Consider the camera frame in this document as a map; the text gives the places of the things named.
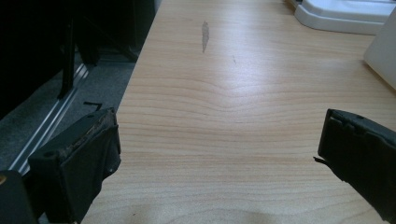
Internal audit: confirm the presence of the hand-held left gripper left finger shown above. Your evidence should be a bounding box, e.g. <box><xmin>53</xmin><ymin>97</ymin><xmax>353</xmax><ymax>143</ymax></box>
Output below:
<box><xmin>27</xmin><ymin>106</ymin><xmax>122</xmax><ymax>224</ymax></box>

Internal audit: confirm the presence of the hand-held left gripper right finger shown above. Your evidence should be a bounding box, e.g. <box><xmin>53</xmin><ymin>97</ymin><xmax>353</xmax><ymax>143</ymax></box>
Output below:
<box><xmin>313</xmin><ymin>108</ymin><xmax>396</xmax><ymax>224</ymax></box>

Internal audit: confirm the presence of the white plastic container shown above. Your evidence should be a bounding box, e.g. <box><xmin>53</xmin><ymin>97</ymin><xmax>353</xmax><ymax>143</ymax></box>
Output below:
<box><xmin>363</xmin><ymin>7</ymin><xmax>396</xmax><ymax>91</ymax></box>

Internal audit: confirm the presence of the black metal stand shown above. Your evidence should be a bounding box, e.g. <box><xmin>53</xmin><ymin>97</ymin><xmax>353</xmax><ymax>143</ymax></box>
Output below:
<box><xmin>57</xmin><ymin>17</ymin><xmax>78</xmax><ymax>100</ymax></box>

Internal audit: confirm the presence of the white plastic tray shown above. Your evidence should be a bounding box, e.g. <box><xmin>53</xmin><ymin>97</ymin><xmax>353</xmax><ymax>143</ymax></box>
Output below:
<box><xmin>286</xmin><ymin>0</ymin><xmax>396</xmax><ymax>35</ymax></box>

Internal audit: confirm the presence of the aluminium rail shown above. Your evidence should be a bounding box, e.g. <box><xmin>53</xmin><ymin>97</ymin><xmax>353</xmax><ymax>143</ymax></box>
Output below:
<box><xmin>8</xmin><ymin>63</ymin><xmax>90</xmax><ymax>175</ymax></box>

